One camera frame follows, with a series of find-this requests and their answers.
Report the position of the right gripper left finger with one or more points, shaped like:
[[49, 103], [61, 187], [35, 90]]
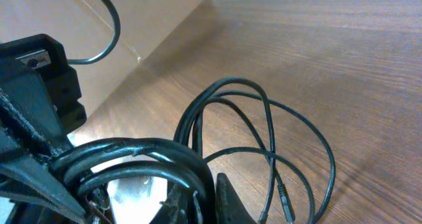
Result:
[[184, 205]]

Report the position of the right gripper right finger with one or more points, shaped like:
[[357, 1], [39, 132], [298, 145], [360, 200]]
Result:
[[229, 207]]

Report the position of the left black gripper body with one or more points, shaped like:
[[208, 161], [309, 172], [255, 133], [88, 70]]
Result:
[[36, 62]]

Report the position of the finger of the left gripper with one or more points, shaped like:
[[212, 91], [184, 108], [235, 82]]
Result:
[[36, 184]]

